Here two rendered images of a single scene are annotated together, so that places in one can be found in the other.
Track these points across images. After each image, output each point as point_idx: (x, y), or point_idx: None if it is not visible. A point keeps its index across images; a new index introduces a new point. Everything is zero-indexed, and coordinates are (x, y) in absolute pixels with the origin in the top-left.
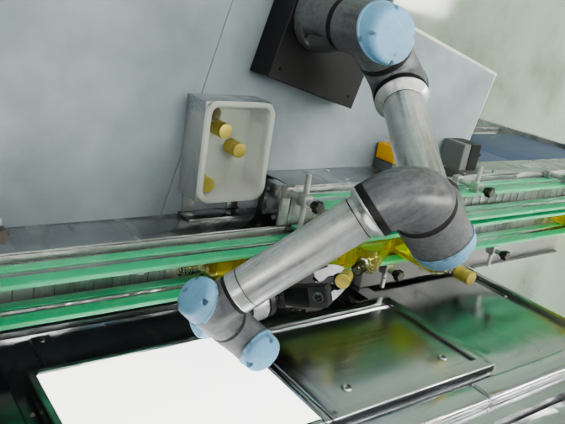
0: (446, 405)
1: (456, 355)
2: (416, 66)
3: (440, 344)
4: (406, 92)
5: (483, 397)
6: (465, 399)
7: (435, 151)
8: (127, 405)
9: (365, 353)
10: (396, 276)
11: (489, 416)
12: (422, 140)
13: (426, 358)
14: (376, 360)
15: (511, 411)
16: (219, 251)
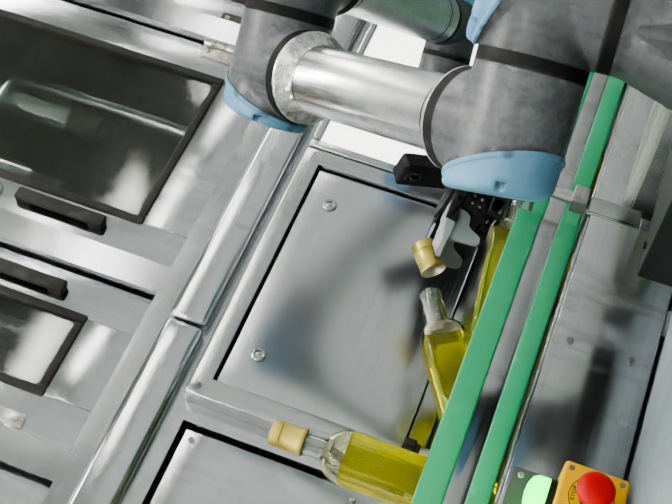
0: (215, 257)
1: (242, 377)
2: (464, 90)
3: (274, 389)
4: (442, 76)
5: (179, 305)
6: (198, 285)
7: (330, 68)
8: (475, 47)
9: (350, 286)
10: (407, 437)
11: (163, 300)
12: (356, 58)
13: (276, 335)
14: (330, 281)
15: (140, 330)
16: (573, 143)
